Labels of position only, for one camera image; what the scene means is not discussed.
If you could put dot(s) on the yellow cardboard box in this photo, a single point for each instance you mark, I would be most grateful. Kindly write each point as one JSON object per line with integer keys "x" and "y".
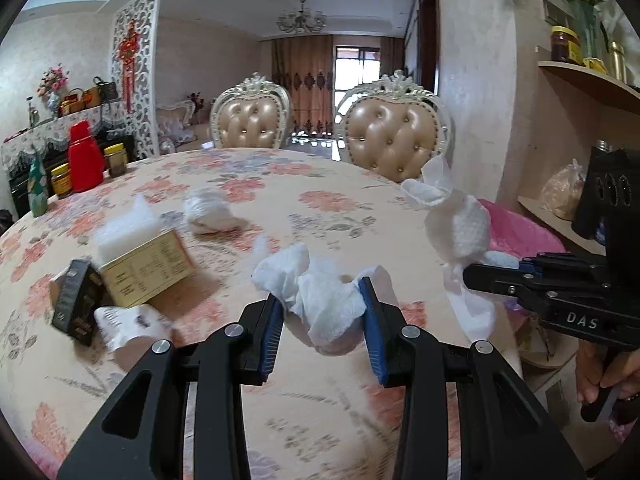
{"x": 150, "y": 270}

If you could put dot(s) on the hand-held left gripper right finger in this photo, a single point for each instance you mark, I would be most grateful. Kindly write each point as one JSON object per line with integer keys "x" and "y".
{"x": 375, "y": 340}

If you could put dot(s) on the small black box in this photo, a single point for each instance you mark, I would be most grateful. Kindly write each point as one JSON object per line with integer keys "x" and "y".
{"x": 75, "y": 305}

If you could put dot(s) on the black piano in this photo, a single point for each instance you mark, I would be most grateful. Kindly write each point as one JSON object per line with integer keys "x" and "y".
{"x": 120, "y": 139}

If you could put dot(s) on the lace piano cover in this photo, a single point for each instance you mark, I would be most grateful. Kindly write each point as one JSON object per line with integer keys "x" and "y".
{"x": 30, "y": 145}

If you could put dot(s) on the crumpled white plastic bag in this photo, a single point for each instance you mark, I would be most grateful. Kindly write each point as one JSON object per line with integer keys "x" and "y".
{"x": 210, "y": 210}

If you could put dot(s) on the gold metal can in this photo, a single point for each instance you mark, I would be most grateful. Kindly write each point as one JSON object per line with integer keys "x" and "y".
{"x": 616, "y": 60}

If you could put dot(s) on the red knot wall hanging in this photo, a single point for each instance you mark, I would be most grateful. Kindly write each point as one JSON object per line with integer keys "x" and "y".
{"x": 129, "y": 52}

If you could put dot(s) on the pink flowers in vase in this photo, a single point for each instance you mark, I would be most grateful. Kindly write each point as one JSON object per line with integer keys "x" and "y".
{"x": 52, "y": 80}

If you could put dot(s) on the floral tablecloth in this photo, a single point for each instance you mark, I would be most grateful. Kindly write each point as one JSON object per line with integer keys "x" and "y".
{"x": 310, "y": 175}

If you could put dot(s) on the beige tufted dining chair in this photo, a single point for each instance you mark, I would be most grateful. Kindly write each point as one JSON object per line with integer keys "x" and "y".
{"x": 250, "y": 122}
{"x": 390, "y": 135}

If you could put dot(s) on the dark contents glass jar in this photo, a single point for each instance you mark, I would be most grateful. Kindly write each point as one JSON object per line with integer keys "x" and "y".
{"x": 115, "y": 161}

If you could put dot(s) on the black handbag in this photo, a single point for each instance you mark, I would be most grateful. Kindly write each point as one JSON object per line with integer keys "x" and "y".
{"x": 107, "y": 90}

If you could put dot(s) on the ceiling chandelier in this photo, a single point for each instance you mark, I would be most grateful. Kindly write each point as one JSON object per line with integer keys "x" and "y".
{"x": 301, "y": 20}

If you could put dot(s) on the white printed packet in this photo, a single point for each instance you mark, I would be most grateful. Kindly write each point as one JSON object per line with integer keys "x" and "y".
{"x": 130, "y": 325}

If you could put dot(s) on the glass vase with flowers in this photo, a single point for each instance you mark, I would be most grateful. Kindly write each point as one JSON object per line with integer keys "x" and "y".
{"x": 585, "y": 25}

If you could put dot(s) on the dark jar with label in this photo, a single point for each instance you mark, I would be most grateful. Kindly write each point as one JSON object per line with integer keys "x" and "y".
{"x": 564, "y": 45}

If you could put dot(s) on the tan woven basket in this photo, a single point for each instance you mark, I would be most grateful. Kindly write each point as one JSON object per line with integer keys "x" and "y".
{"x": 92, "y": 96}

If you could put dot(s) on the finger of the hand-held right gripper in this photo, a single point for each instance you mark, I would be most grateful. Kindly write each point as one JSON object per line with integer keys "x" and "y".
{"x": 500, "y": 285}
{"x": 542, "y": 265}

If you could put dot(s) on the twisted white paper towel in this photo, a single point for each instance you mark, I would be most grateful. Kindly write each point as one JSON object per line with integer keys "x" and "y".
{"x": 460, "y": 230}

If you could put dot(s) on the person's right hand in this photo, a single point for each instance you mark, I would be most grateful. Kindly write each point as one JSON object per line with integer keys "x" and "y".
{"x": 587, "y": 370}

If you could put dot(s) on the red thermos jug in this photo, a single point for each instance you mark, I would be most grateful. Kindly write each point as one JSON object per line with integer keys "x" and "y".
{"x": 85, "y": 160}

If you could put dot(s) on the white foam piece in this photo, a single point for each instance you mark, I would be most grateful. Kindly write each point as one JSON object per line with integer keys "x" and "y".
{"x": 125, "y": 225}

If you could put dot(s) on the wooden wall shelf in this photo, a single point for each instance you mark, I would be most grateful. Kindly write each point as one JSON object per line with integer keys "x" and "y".
{"x": 585, "y": 77}

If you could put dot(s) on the clear bag of food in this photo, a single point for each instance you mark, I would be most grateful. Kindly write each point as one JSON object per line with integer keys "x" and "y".
{"x": 562, "y": 190}

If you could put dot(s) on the green patterned bottle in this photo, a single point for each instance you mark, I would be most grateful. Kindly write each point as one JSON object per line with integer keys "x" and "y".
{"x": 37, "y": 190}

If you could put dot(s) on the white lattice screen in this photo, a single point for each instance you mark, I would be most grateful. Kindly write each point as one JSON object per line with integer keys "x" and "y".
{"x": 147, "y": 85}

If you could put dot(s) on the brown patterned curtain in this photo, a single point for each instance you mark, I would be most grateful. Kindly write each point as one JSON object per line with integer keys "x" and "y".
{"x": 302, "y": 80}

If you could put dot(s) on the yellow label glass jar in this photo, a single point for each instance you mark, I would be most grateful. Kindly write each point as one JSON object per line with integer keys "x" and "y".
{"x": 61, "y": 182}

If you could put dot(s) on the white ornate sofa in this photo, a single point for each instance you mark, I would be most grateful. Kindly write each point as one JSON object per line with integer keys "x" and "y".
{"x": 175, "y": 120}

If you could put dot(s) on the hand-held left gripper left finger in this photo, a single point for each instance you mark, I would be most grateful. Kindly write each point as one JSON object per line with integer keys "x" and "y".
{"x": 272, "y": 340}

